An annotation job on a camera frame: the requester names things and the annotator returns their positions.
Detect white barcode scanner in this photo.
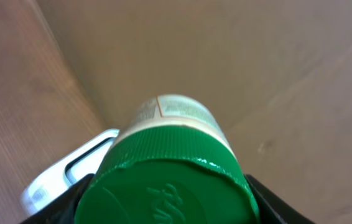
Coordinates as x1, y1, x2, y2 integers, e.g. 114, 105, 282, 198
21, 129, 119, 217

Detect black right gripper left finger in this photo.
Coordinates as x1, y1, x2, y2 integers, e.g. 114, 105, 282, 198
21, 174, 94, 224

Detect green lid jar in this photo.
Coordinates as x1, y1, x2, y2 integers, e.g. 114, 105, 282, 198
75, 95, 261, 224

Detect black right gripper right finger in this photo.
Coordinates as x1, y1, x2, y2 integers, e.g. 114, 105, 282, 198
244, 174, 314, 224

